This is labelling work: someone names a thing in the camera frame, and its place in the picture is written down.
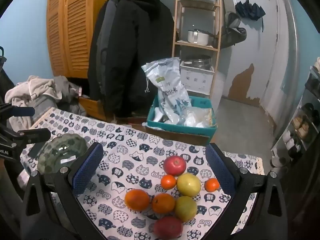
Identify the black coat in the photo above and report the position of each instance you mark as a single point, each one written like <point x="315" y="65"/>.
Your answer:
<point x="130" y="55"/>

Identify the green patterned bowl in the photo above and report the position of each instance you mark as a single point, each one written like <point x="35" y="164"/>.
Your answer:
<point x="57" y="150"/>

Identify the wooden louvered wardrobe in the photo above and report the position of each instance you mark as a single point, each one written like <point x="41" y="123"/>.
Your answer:
<point x="72" y="30"/>

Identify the wooden drawer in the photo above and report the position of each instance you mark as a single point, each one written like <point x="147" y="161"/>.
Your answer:
<point x="92" y="105"/>

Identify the steel pot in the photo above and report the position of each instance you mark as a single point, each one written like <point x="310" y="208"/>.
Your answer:
<point x="198" y="62"/>

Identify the white door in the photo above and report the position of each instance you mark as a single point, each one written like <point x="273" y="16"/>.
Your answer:
<point x="277" y="55"/>

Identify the black hanging bag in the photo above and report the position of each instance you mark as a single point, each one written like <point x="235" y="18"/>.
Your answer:
<point x="232" y="35"/>

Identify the dark folded umbrella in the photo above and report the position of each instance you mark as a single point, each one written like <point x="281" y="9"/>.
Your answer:
<point x="250" y="10"/>

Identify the black smartphone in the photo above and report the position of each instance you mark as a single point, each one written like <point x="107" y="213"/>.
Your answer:
<point x="36" y="150"/>

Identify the large orange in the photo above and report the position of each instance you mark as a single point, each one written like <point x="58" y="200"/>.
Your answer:
<point x="163" y="203"/>
<point x="137" y="199"/>

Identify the white rice bag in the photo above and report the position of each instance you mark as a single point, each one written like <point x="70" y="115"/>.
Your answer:
<point x="170" y="87"/>

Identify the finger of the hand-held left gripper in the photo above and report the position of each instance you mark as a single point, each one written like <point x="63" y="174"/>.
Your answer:
<point x="35" y="133"/>
<point x="23" y="111"/>

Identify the wooden shelf rack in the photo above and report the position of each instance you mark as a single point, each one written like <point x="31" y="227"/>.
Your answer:
<point x="176" y="30"/>

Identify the teal plastic crate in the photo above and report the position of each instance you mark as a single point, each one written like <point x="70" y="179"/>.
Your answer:
<point x="175" y="127"/>

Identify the white storage basket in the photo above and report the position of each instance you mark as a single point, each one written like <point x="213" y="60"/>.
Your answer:
<point x="196" y="80"/>

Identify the red apple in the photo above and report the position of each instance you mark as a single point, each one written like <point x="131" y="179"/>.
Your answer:
<point x="168" y="227"/>
<point x="175" y="165"/>

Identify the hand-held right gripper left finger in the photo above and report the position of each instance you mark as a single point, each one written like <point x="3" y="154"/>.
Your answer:
<point x="87" y="170"/>

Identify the white cooking pot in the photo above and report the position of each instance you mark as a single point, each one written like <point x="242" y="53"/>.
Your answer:
<point x="197" y="37"/>

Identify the clear plastic bag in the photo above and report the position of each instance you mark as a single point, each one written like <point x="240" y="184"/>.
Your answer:
<point x="197" y="117"/>

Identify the shoe rack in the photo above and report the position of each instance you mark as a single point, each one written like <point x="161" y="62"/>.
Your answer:
<point x="300" y="125"/>

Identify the cat-print tablecloth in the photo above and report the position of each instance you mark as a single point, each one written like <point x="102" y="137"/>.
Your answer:
<point x="130" y="155"/>

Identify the grey garment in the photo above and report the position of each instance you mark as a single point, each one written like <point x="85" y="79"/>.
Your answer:
<point x="65" y="87"/>

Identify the green speckled pear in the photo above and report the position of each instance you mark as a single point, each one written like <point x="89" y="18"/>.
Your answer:
<point x="185" y="208"/>

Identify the small tangerine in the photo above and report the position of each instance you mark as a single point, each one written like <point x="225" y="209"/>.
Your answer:
<point x="168" y="182"/>
<point x="212" y="185"/>

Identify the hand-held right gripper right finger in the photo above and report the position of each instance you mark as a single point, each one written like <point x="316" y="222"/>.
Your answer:
<point x="221" y="172"/>

